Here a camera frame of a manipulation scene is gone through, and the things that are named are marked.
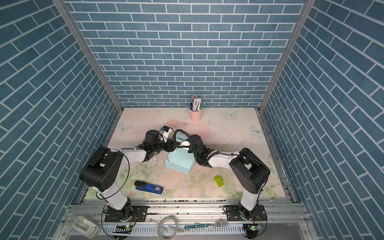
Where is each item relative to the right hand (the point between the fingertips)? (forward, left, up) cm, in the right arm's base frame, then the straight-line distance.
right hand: (190, 134), depth 91 cm
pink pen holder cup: (+21, -1, -7) cm, 23 cm away
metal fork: (-43, -19, -12) cm, 49 cm away
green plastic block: (-24, -19, -11) cm, 32 cm away
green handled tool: (-45, -8, -12) cm, 47 cm away
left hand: (-3, +9, -6) cm, 11 cm away
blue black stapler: (-30, +22, -10) cm, 38 cm away
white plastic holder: (-50, +43, -9) cm, 67 cm away
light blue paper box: (-12, +6, -12) cm, 18 cm away
